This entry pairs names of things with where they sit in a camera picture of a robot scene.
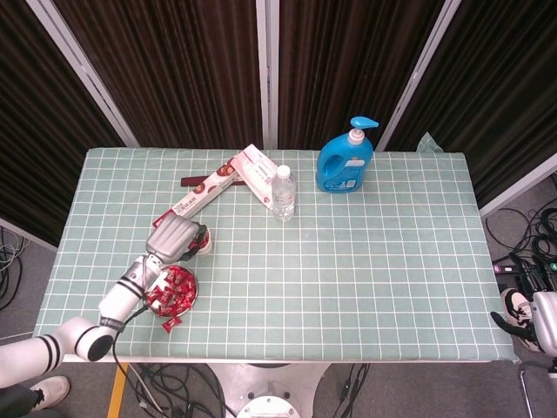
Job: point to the pink wet wipes pack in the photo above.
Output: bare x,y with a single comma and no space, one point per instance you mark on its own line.
257,174

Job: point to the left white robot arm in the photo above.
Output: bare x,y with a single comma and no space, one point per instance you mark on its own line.
117,300

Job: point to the yellow floor tape strip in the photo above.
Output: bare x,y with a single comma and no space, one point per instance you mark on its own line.
117,392

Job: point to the single red candy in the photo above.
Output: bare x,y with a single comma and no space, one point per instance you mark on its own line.
171,325

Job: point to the dark trouser leg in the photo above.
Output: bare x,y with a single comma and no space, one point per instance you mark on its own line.
13,402

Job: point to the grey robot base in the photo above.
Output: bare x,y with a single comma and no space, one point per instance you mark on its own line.
267,387

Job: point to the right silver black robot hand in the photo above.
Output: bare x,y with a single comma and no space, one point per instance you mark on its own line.
546,322

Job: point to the clear plastic water bottle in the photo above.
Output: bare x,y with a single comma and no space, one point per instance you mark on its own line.
283,196

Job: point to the plain white sneaker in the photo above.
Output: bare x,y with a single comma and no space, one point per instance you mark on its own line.
52,392

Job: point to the long white red baking-paper box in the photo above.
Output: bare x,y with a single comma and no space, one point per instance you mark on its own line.
204,191

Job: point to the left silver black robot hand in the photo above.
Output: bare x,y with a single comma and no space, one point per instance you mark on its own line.
172,239

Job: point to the green checked tablecloth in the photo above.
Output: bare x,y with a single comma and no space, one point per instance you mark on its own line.
326,270

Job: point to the round steel plate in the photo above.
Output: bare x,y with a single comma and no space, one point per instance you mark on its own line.
196,289

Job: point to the heap of red candies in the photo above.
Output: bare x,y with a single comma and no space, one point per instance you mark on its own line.
174,291

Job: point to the white paper cup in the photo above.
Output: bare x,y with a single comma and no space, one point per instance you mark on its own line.
208,248

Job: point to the black power strip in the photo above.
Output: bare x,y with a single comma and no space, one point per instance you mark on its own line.
497,267

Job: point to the dark fabric partition screen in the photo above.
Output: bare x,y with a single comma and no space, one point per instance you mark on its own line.
174,65
35,130
339,65
500,87

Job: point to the blue pump detergent bottle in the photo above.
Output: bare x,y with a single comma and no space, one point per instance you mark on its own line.
346,170

